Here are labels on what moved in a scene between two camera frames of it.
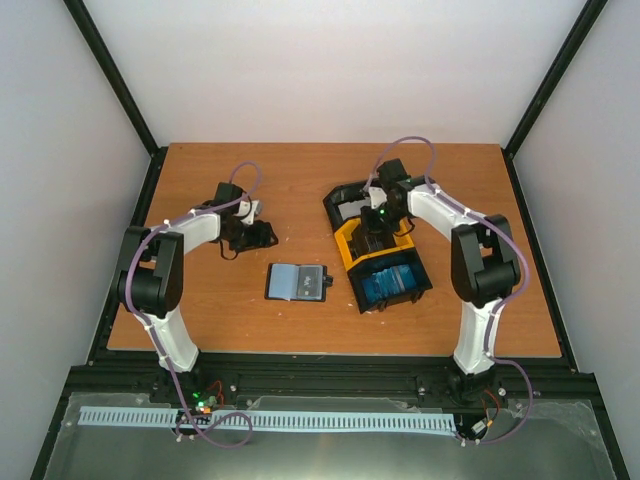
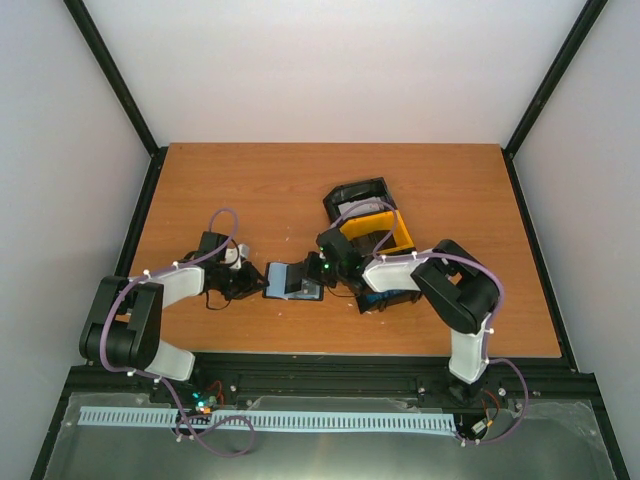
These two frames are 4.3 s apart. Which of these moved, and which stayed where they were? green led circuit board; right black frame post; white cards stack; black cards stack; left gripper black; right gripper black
Moved: right gripper black; left gripper black
Stayed: black cards stack; white cards stack; green led circuit board; right black frame post
